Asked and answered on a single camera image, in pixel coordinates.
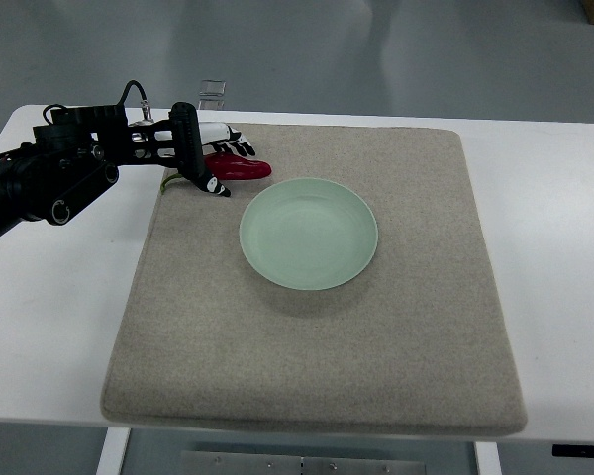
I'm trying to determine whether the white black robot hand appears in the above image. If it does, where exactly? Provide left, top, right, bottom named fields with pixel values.
left=156, top=122, right=256, bottom=178

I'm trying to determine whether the red chili pepper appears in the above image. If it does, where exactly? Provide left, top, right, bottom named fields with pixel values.
left=160, top=152, right=272, bottom=197

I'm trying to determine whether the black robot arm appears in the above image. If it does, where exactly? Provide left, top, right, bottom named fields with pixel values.
left=0, top=80, right=214, bottom=237

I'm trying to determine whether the metal floor plate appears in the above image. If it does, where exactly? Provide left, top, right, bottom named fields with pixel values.
left=199, top=79, right=226, bottom=98

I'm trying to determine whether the light green plate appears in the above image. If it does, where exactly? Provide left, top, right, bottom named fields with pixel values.
left=239, top=178, right=379, bottom=291

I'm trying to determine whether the beige felt mat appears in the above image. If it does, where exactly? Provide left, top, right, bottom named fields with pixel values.
left=100, top=124, right=527, bottom=437

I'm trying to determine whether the white table leg left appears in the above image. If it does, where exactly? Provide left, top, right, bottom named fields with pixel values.
left=95, top=427, right=131, bottom=475

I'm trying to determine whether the white table leg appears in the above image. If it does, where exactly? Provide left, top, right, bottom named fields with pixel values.
left=95, top=427, right=131, bottom=475
left=474, top=442, right=502, bottom=475

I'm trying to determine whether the white table leg right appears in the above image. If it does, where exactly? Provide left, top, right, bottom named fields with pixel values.
left=474, top=442, right=502, bottom=475

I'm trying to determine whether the black control panel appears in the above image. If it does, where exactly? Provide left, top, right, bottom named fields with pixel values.
left=552, top=444, right=594, bottom=459

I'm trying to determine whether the metal table frame bracket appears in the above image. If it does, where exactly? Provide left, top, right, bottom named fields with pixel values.
left=180, top=451, right=427, bottom=475

